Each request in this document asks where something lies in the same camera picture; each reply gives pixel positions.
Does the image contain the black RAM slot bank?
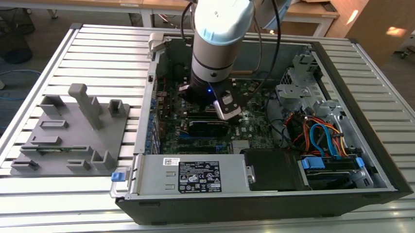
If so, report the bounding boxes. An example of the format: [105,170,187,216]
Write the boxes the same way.
[187,111,243,123]

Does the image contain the black expansion slot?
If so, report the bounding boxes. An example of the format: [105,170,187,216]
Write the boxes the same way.
[178,145,219,154]

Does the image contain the black round part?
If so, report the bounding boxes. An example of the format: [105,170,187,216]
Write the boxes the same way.
[171,63,191,83]

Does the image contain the black graphics card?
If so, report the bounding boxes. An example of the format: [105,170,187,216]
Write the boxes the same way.
[187,120,231,137]

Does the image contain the green motherboard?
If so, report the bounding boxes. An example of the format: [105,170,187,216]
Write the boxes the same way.
[155,80,283,155]

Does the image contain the silver metal drive cage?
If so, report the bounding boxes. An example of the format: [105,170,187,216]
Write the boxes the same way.
[275,53,344,117]

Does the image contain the silver power supply unit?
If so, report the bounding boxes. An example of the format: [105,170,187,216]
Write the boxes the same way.
[124,154,252,197]

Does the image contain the black plastic shroud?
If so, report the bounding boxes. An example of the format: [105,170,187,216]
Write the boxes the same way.
[242,148,312,192]

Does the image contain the grey parts rack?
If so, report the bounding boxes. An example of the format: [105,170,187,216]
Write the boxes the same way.
[9,83,131,176]

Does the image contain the pale blue teach pendant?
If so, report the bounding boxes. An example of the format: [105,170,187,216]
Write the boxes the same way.
[254,0,292,31]

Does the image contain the hard disk in blue carrier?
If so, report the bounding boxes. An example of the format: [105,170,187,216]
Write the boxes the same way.
[300,156,366,191]

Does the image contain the black open PC case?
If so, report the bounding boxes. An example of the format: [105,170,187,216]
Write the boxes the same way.
[109,33,415,225]

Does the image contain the green RAM stick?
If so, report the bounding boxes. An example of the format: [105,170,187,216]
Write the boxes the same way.
[32,146,88,154]

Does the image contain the wooden cabinet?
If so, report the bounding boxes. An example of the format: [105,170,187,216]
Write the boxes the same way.
[326,0,415,67]

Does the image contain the white wheeled stand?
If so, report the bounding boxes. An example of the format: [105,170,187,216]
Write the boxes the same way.
[392,33,415,59]

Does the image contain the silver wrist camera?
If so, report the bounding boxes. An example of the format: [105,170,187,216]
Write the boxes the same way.
[212,90,243,121]

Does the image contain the grey case latch handle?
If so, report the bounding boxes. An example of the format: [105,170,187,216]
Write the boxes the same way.
[147,33,166,53]

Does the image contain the black wire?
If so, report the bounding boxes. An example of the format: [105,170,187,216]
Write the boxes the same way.
[264,92,292,149]

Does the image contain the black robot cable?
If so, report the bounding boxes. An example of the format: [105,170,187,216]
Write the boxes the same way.
[182,0,282,98]

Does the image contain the light blue wire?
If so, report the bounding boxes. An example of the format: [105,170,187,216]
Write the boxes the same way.
[310,123,342,160]

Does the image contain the orange wire bundle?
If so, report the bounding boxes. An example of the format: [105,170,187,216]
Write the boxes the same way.
[291,116,354,156]

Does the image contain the blue floor cable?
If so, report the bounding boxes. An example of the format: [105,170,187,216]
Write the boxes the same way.
[0,69,43,101]

